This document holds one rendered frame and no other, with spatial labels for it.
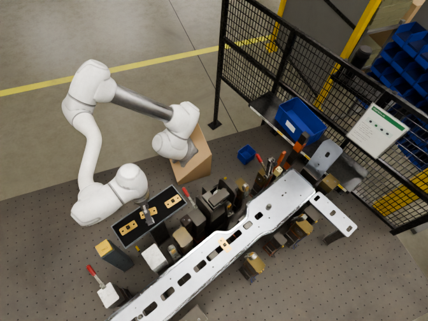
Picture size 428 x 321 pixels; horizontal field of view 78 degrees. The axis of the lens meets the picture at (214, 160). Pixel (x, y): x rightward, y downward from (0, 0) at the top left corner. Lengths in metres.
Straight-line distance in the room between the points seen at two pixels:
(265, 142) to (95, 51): 2.89
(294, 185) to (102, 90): 1.21
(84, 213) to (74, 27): 4.00
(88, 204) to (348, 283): 1.60
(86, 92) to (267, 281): 1.47
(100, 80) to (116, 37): 3.09
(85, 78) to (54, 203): 1.05
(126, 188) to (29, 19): 4.43
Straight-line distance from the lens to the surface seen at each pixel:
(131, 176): 1.00
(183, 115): 1.65
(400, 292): 2.18
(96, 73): 1.38
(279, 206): 1.65
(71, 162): 3.16
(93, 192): 1.06
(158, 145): 1.71
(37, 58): 4.47
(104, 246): 1.43
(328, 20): 3.28
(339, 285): 1.99
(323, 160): 1.68
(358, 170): 1.94
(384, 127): 1.73
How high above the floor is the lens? 2.48
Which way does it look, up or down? 60 degrees down
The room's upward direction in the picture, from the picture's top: 5 degrees clockwise
